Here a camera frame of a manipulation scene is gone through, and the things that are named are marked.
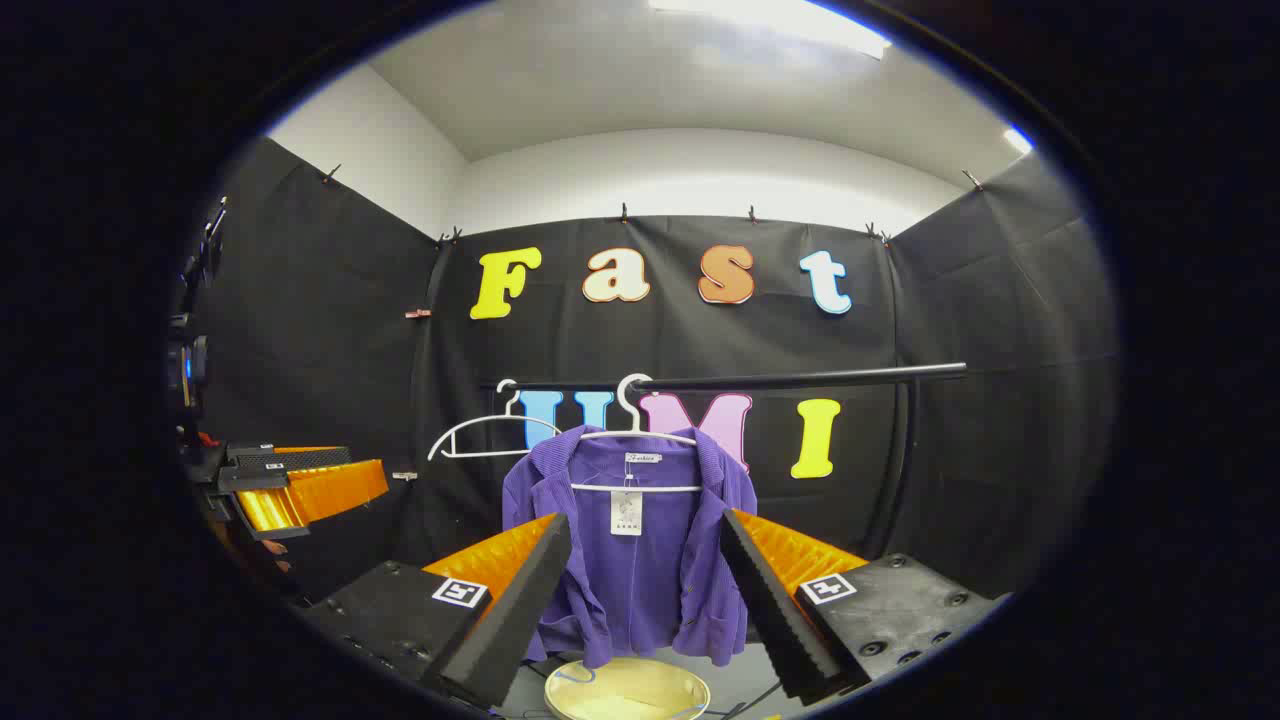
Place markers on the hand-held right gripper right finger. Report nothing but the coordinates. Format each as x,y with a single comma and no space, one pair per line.
775,610

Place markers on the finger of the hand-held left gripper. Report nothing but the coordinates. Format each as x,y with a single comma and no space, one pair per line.
300,458
320,492

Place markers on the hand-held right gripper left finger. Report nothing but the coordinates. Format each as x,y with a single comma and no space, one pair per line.
520,610

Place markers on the purple ribbed cardigan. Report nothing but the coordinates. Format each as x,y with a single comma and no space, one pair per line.
640,560

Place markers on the cream round laundry hamper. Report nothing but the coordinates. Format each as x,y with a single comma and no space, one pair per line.
625,692

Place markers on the white clothes hanger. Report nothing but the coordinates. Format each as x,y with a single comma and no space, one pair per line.
480,430
655,438

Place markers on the black equipment stand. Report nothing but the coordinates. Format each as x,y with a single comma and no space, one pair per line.
205,250

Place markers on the small ceiling light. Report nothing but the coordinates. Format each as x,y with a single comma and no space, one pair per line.
1018,140

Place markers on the long ceiling light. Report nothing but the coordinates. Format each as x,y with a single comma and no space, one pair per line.
780,20

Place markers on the black clothes rail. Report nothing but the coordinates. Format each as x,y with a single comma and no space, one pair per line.
800,379

